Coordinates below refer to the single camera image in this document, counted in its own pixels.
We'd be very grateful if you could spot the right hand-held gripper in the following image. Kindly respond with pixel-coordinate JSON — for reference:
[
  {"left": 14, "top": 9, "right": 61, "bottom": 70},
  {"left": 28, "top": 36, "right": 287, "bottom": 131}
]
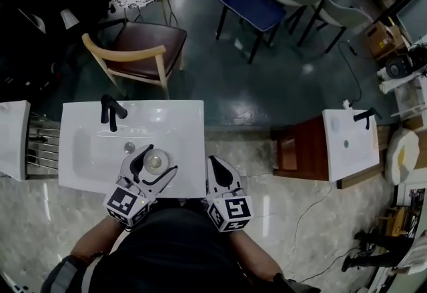
[{"left": 205, "top": 155, "right": 254, "bottom": 233}]

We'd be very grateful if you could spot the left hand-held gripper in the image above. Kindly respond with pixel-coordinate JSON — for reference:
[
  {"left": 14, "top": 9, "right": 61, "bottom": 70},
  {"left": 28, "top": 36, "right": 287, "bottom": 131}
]
[{"left": 103, "top": 144, "right": 178, "bottom": 228}]

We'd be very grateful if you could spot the person's left forearm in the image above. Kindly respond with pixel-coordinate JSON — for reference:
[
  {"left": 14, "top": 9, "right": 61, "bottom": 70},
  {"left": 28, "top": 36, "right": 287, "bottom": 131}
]
[{"left": 71, "top": 217, "right": 130, "bottom": 258}]

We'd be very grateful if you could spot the person's right forearm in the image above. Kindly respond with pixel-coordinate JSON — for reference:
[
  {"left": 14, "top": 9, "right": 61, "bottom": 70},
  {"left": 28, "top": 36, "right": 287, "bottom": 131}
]
[{"left": 229, "top": 230, "right": 285, "bottom": 283}]

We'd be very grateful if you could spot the white sink counter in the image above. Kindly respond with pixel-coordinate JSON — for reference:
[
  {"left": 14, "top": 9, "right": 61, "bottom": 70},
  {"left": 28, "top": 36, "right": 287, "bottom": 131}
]
[{"left": 59, "top": 99, "right": 206, "bottom": 200}]

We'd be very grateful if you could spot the black sink faucet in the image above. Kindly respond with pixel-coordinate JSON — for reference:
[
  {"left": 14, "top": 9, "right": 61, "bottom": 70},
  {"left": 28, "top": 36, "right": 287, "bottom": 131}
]
[{"left": 99, "top": 94, "right": 129, "bottom": 133}]

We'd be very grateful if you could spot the small white sink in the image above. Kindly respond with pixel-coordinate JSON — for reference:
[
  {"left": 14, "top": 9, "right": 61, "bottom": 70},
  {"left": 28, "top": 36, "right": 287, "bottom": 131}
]
[{"left": 322, "top": 108, "right": 381, "bottom": 183}]

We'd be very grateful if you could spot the white sink basin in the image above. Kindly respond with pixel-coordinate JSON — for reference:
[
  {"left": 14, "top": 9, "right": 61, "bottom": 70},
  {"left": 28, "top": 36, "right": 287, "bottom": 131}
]
[{"left": 0, "top": 100, "right": 31, "bottom": 182}]

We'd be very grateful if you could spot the person's black shirt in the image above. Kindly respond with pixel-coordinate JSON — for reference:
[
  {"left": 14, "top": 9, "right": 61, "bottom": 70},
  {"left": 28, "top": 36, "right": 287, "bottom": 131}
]
[{"left": 41, "top": 200, "right": 322, "bottom": 293}]

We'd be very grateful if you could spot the brown wooden cabinet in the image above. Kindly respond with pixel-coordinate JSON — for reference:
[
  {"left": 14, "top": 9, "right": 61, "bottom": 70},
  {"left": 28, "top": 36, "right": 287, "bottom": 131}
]
[{"left": 271, "top": 114, "right": 392, "bottom": 190}]

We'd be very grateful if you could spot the metal rack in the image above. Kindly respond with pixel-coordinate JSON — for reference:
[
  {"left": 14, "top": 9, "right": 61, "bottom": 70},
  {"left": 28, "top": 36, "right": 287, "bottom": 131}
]
[{"left": 25, "top": 112, "right": 63, "bottom": 180}]

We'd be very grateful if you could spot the wooden chair with brown seat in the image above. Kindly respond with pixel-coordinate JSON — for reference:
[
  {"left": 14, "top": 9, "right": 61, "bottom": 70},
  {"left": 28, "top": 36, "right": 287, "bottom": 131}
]
[{"left": 81, "top": 21, "right": 189, "bottom": 99}]

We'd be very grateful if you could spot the small black faucet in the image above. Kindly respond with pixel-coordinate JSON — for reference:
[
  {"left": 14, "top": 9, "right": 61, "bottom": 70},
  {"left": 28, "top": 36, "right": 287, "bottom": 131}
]
[{"left": 353, "top": 107, "right": 383, "bottom": 131}]

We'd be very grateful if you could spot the white bag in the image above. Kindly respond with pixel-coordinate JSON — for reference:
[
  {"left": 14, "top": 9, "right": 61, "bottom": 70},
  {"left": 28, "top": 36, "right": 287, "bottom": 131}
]
[{"left": 384, "top": 127, "right": 422, "bottom": 186}]

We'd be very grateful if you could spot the black office chair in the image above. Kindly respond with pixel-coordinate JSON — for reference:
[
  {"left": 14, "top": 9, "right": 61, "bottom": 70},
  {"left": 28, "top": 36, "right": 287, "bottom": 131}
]
[{"left": 0, "top": 0, "right": 113, "bottom": 94}]

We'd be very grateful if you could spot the black round speaker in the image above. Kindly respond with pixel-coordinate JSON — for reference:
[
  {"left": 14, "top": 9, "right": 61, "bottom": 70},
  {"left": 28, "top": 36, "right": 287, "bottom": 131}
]
[{"left": 385, "top": 53, "right": 415, "bottom": 79}]

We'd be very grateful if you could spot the cardboard box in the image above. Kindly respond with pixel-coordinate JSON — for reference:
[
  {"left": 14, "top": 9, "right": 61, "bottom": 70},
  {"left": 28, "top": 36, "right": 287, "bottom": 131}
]
[{"left": 362, "top": 20, "right": 410, "bottom": 59}]

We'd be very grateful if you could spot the black cable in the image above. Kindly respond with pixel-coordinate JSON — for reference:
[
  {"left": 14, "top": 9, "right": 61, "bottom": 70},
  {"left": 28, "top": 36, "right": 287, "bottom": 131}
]
[{"left": 338, "top": 40, "right": 364, "bottom": 103}]

